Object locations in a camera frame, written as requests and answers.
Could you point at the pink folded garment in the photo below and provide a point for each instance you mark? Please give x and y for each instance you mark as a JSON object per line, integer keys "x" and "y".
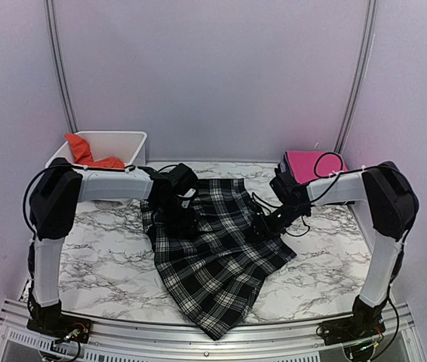
{"x": 307, "y": 166}

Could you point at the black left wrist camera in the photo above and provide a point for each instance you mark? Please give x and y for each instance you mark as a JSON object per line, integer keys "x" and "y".
{"x": 183, "y": 179}

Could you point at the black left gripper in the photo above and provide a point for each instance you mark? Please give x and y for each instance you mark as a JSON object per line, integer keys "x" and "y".
{"x": 188, "y": 223}

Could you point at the aluminium front frame rail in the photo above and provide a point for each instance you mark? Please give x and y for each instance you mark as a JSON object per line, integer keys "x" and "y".
{"x": 118, "y": 340}

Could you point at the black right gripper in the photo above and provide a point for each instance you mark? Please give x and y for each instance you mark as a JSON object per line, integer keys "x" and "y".
{"x": 264, "y": 230}

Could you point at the white plastic laundry bin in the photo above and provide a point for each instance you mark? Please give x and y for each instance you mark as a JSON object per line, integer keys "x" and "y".
{"x": 100, "y": 151}

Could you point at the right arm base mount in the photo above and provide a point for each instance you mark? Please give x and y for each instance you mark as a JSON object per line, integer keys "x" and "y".
{"x": 344, "y": 330}

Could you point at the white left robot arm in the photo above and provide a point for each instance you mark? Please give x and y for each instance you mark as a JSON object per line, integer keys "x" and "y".
{"x": 50, "y": 224}

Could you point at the aluminium corner post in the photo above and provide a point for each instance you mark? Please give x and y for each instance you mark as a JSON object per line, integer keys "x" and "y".
{"x": 59, "y": 69}
{"x": 367, "y": 37}

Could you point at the right aluminium corner post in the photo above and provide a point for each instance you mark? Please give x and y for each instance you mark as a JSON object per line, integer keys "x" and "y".
{"x": 367, "y": 37}

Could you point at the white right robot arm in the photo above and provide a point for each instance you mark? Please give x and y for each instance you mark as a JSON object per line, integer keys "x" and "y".
{"x": 393, "y": 207}

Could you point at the black white plaid skirt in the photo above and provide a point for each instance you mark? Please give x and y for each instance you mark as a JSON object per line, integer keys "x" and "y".
{"x": 216, "y": 277}

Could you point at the left aluminium corner post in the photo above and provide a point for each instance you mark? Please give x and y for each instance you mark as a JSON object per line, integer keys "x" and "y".
{"x": 59, "y": 69}

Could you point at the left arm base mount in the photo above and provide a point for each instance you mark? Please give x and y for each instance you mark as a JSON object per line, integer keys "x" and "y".
{"x": 67, "y": 328}

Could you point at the orange garment in bin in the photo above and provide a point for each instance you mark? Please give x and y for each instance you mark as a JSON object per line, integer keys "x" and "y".
{"x": 82, "y": 154}

